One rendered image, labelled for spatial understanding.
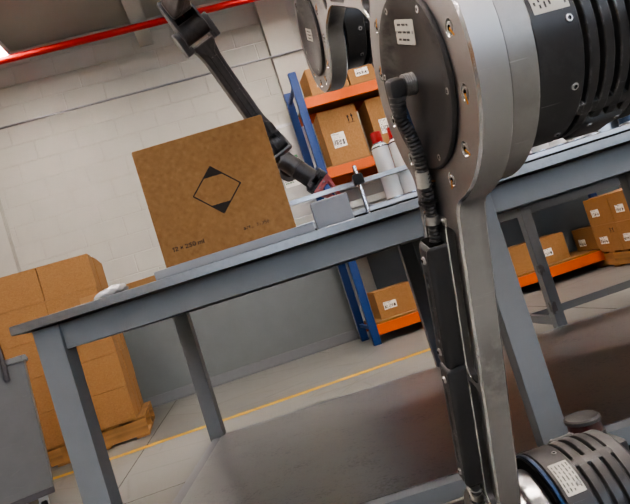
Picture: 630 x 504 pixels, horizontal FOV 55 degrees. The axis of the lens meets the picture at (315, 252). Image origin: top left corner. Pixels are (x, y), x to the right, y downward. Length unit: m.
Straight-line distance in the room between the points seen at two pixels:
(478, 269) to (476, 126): 0.17
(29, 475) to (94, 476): 1.89
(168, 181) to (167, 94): 5.01
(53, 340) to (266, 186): 0.58
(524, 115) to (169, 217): 0.97
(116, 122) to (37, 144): 0.77
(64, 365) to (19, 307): 3.32
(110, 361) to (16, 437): 1.48
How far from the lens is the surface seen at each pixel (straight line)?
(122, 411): 4.68
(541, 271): 3.06
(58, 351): 1.45
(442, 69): 0.52
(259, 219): 1.34
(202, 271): 1.31
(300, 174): 1.75
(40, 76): 6.67
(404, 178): 1.77
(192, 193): 1.36
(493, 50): 0.49
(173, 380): 6.08
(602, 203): 5.87
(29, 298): 4.74
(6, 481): 3.36
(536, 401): 1.43
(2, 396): 3.29
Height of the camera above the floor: 0.74
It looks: 2 degrees up
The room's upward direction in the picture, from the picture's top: 18 degrees counter-clockwise
